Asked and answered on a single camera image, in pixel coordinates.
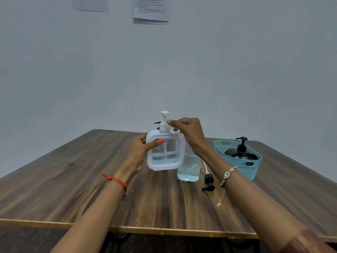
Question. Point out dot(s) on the person's left forearm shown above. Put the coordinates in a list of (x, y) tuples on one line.
[(97, 216)]

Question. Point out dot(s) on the small black pump head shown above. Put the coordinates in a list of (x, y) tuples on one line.
[(158, 125)]

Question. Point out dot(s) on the person's right hand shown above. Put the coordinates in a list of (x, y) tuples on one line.
[(193, 134)]

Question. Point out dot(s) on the black pump with white tube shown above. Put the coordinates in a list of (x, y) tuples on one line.
[(209, 181)]

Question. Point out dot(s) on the person's right forearm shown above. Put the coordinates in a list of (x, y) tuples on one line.
[(250, 202)]

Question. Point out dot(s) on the person's left hand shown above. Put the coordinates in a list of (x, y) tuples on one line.
[(135, 158)]

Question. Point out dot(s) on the white pump head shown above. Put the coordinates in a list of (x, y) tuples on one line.
[(164, 123)]

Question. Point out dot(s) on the person's left thumb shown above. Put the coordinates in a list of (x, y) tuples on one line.
[(155, 144)]

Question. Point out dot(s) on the person's right thumb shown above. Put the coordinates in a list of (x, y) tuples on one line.
[(178, 128)]

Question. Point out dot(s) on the teal plastic basket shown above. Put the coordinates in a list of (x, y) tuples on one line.
[(248, 168)]

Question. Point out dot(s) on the black pump dispenser bottle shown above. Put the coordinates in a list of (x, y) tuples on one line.
[(241, 152)]

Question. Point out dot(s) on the white square dispenser bottle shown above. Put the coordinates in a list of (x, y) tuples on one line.
[(165, 155)]

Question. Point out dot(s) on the clear bottle with liquid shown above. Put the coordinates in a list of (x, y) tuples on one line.
[(189, 168)]

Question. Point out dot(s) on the printed white paper sheets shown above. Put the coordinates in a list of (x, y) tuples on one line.
[(150, 9)]

